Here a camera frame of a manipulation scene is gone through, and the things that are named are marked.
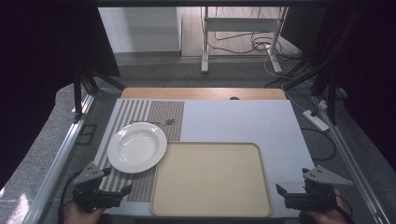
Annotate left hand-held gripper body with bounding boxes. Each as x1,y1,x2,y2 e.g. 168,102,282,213
72,161,122,213

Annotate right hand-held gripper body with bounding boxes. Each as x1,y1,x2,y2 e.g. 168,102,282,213
284,165,354,214

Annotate person's right hand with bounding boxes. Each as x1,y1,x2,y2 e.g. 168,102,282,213
299,189,355,224

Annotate person's left hand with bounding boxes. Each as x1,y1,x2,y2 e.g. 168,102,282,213
64,202,106,224

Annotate white round plate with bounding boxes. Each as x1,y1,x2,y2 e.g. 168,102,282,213
106,121,168,175

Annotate white power strip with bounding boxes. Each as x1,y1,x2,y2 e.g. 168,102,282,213
302,109,331,133

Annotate beige rectangular tray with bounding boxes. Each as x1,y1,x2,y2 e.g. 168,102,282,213
149,142,274,218

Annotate metal fork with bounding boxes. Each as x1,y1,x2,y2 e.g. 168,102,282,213
129,119,176,127

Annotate black metal stand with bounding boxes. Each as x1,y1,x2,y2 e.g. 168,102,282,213
283,8,359,125
72,63,126,117

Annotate striped brown placemat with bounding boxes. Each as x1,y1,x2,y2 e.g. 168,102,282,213
92,99,185,203

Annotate black curtain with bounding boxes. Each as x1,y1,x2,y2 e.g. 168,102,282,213
0,0,121,191
319,0,396,173

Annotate white cabinet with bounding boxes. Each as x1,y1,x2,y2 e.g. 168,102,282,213
97,7,182,54

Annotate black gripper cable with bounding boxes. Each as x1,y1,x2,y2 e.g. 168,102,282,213
57,170,82,224
334,191,355,219

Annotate black power cable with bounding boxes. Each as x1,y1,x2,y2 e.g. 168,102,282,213
300,126,337,162

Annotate aluminium frame rail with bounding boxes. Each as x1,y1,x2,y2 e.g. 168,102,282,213
21,92,96,224
312,96,394,224

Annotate tangle of floor cables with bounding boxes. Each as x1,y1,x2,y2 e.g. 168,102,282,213
207,30,301,62

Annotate white metal desk frame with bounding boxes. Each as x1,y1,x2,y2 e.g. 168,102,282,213
200,7,290,75

